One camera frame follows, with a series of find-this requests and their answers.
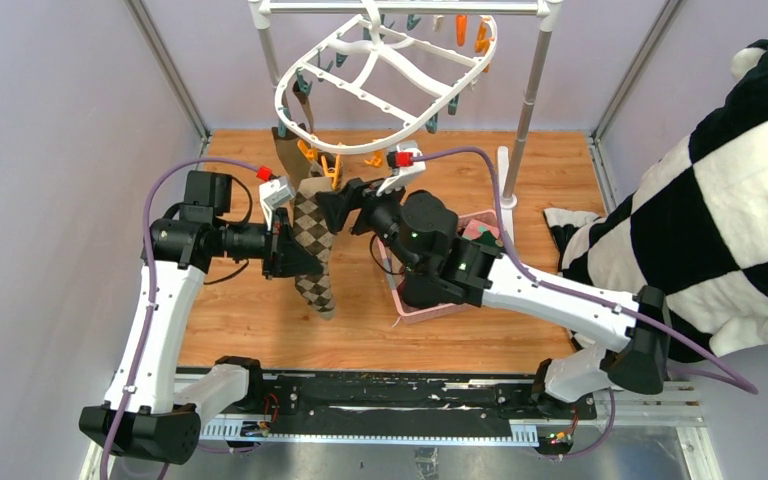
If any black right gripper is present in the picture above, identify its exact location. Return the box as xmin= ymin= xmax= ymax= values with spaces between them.
xmin=314 ymin=174 xmax=425 ymax=277

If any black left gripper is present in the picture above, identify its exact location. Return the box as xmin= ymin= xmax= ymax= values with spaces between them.
xmin=215 ymin=206 xmax=324 ymax=279

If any brown argyle sock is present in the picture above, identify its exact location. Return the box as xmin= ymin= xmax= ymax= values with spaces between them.
xmin=292 ymin=176 xmax=336 ymax=320
xmin=319 ymin=153 xmax=343 ymax=191

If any pink sock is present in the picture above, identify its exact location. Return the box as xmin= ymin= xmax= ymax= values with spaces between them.
xmin=459 ymin=219 xmax=503 ymax=248

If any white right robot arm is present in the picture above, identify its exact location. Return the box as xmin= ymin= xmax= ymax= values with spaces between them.
xmin=315 ymin=179 xmax=669 ymax=418

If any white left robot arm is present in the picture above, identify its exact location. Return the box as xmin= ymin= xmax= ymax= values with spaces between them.
xmin=78 ymin=167 xmax=322 ymax=465

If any white oval clip hanger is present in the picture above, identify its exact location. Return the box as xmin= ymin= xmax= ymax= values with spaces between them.
xmin=273 ymin=11 xmax=498 ymax=155

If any tan sock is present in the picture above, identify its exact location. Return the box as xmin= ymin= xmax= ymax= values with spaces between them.
xmin=292 ymin=83 xmax=315 ymax=134
xmin=271 ymin=127 xmax=321 ymax=189

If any pink plastic basket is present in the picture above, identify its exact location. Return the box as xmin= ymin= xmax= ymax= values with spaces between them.
xmin=375 ymin=209 xmax=505 ymax=326

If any white metal drying rack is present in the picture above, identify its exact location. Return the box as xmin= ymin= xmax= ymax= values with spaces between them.
xmin=249 ymin=1 xmax=562 ymax=235

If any black white checkered blanket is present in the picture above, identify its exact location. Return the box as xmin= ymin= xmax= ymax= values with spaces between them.
xmin=543 ymin=39 xmax=768 ymax=363

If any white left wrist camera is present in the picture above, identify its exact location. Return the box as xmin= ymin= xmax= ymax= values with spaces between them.
xmin=258 ymin=176 xmax=296 ymax=231

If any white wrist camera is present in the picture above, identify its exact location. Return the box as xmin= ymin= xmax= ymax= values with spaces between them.
xmin=375 ymin=140 xmax=426 ymax=196
xmin=258 ymin=176 xmax=296 ymax=231

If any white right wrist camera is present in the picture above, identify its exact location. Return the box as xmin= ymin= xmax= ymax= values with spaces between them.
xmin=375 ymin=140 xmax=426 ymax=196

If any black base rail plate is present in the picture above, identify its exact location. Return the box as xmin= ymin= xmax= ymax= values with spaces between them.
xmin=201 ymin=370 xmax=599 ymax=440

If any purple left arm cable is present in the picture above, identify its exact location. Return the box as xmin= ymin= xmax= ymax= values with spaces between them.
xmin=99 ymin=157 xmax=266 ymax=480

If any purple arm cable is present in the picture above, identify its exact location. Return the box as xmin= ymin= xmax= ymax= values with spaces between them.
xmin=99 ymin=157 xmax=266 ymax=480
xmin=413 ymin=146 xmax=760 ymax=462

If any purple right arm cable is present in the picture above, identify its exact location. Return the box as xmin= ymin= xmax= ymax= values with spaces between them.
xmin=413 ymin=146 xmax=760 ymax=462

